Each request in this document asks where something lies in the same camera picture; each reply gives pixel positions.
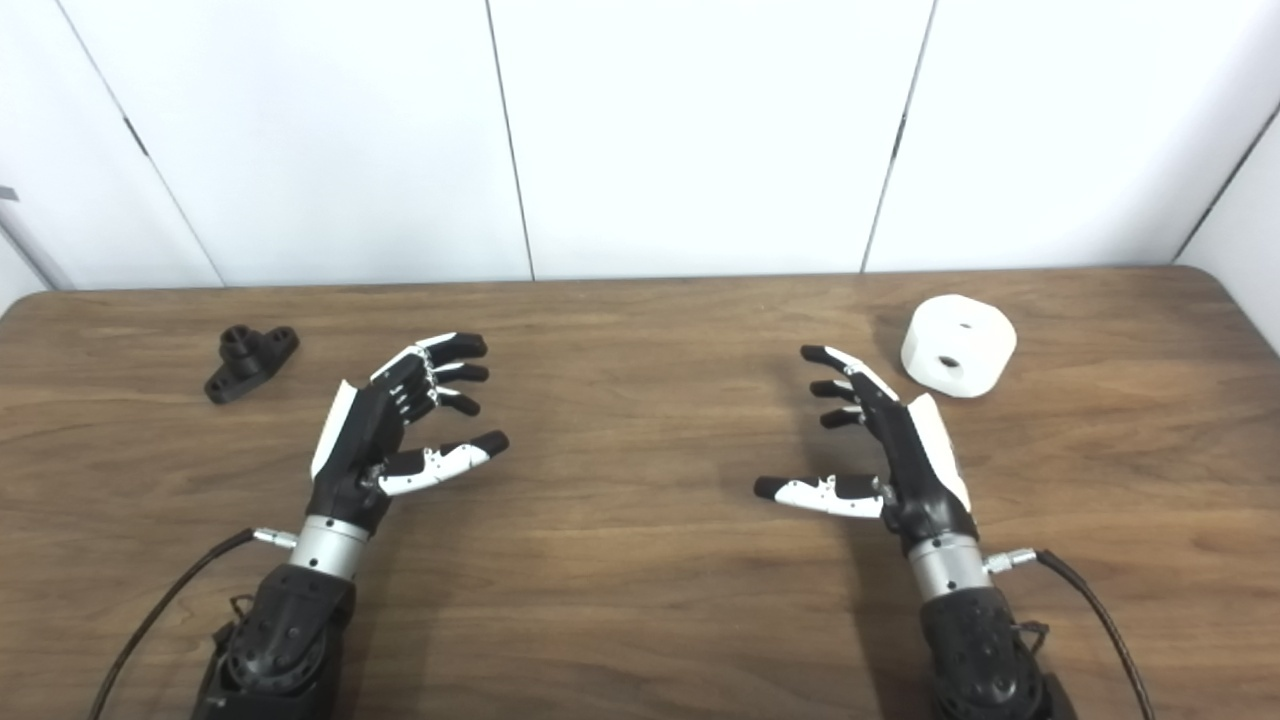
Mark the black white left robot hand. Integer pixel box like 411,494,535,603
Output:
305,332,510,528

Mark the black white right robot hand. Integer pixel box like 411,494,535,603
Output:
753,345,981,552

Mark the black plastic holder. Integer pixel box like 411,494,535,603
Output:
204,325,301,405

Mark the round white plastic piece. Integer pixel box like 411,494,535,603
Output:
900,295,1018,399

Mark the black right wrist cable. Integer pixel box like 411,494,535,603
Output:
985,547,1157,720

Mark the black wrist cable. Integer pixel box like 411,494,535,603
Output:
88,528,299,720
985,547,1157,720

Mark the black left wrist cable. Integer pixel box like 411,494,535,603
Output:
88,528,299,720

